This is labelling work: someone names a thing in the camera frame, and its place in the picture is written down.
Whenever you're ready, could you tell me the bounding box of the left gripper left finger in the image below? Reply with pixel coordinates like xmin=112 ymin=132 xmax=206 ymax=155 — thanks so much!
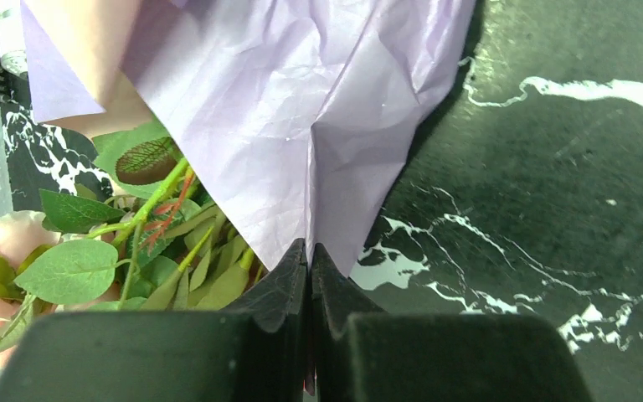
xmin=0 ymin=239 xmax=307 ymax=402

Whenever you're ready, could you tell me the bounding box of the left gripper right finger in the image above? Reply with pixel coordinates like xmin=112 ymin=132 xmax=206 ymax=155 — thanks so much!
xmin=310 ymin=245 xmax=591 ymax=401

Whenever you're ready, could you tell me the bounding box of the pink flower bunch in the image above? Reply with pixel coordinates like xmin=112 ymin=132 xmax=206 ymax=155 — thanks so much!
xmin=0 ymin=121 xmax=267 ymax=369

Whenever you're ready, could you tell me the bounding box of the purple wrapping paper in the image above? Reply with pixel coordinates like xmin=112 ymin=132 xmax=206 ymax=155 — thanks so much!
xmin=18 ymin=0 xmax=478 ymax=277

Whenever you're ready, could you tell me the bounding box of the pink wrapping paper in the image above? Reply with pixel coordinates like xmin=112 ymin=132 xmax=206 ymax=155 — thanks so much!
xmin=21 ymin=1 xmax=152 ymax=137

